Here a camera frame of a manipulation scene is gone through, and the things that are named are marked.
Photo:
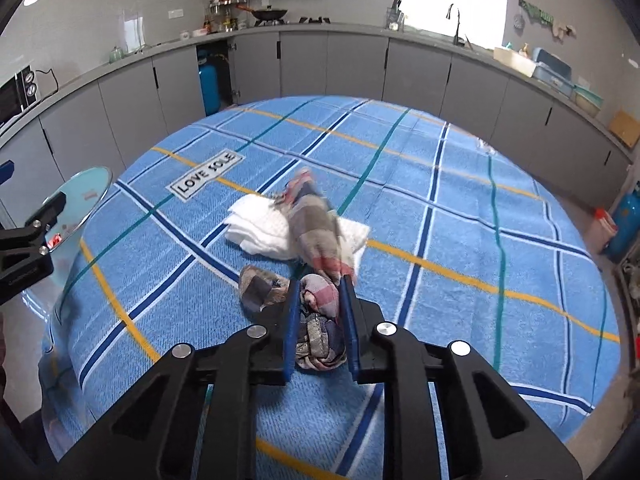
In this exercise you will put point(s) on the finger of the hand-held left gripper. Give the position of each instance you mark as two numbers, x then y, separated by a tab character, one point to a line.
6	171
25	255

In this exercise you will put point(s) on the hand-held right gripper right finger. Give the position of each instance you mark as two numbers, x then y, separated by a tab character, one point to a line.
350	340

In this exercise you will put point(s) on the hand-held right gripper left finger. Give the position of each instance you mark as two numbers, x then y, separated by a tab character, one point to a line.
290	340

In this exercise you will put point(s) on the light blue waste bin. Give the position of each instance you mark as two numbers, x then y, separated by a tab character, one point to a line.
87	195

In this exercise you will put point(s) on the plaid cloth rag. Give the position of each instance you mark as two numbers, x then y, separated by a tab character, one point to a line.
315	230

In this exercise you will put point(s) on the black microwave oven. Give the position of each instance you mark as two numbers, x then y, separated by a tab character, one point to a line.
15	95

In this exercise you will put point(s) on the white folded towel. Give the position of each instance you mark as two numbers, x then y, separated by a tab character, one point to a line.
255	230

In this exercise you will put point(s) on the blue plaid tablecloth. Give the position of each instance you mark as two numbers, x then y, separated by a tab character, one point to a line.
450	220

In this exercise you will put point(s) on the green glass jar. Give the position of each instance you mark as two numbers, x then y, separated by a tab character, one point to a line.
116	55

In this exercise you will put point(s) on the spice rack with bottles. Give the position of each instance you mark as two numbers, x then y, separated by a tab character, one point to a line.
225	10

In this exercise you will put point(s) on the white bucket with red lid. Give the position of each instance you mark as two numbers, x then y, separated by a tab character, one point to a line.
600	232

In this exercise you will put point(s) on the grey kitchen counter cabinets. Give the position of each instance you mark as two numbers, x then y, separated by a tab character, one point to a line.
350	65

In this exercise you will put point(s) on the metal storage shelf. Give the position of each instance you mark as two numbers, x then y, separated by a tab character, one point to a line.
631	295

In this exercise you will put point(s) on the blue gas cylinder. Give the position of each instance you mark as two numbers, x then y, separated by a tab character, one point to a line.
625	225

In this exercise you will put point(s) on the black wok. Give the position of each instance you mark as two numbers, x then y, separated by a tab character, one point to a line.
270	12

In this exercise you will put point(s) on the gas stove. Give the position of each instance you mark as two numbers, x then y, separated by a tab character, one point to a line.
300	21

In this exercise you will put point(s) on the white plastic basin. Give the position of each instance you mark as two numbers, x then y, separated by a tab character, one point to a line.
515	60

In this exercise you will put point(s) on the utensil holder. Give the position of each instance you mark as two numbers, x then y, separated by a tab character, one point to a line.
395	17

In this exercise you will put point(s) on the blue storage box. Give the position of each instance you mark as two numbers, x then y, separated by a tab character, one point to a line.
552	70

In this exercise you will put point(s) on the green plastic container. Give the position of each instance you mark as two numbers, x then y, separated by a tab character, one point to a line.
589	97

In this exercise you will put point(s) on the wooden cutting board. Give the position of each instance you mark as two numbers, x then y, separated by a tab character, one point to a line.
625	129

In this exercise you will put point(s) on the hanging cloth rags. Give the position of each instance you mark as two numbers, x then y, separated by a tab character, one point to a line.
540	15

